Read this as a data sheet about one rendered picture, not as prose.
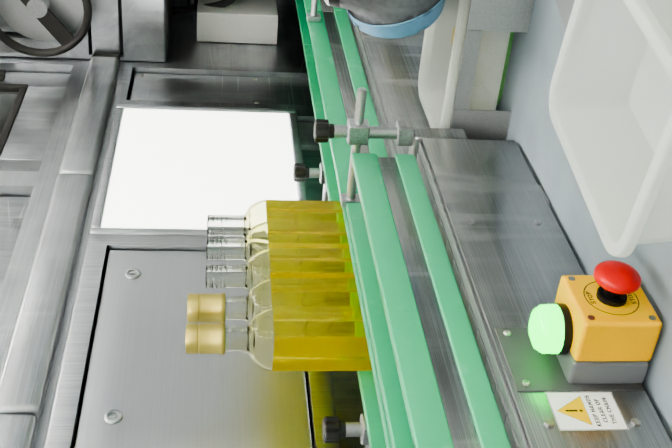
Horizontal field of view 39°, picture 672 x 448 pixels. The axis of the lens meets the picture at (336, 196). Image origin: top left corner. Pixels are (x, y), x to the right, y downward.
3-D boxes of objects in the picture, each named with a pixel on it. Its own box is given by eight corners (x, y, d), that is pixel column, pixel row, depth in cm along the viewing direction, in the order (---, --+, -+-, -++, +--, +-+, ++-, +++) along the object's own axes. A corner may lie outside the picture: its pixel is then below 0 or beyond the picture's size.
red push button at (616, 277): (580, 287, 85) (589, 255, 83) (624, 287, 85) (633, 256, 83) (595, 316, 81) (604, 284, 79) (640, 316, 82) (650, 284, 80)
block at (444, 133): (452, 187, 129) (401, 186, 128) (463, 125, 124) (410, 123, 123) (458, 201, 126) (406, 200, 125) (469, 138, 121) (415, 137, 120)
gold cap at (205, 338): (224, 358, 109) (185, 358, 108) (225, 327, 110) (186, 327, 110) (225, 349, 106) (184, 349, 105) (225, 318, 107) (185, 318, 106)
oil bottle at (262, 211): (395, 233, 134) (242, 231, 132) (400, 199, 131) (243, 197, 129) (401, 257, 130) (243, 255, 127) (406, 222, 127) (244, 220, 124)
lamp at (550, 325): (551, 331, 87) (519, 331, 87) (561, 292, 85) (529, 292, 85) (566, 365, 84) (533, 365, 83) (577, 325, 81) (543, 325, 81)
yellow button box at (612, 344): (621, 333, 90) (545, 333, 89) (640, 269, 86) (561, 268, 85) (648, 385, 84) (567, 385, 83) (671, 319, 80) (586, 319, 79)
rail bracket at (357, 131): (400, 198, 129) (307, 196, 127) (416, 85, 120) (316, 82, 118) (403, 210, 126) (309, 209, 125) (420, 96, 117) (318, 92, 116)
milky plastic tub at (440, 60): (473, 92, 142) (415, 90, 141) (499, -56, 131) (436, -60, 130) (501, 150, 128) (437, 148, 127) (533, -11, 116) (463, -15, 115)
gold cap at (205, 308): (225, 287, 114) (188, 287, 113) (225, 301, 111) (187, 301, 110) (224, 314, 115) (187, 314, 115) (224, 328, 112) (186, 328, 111)
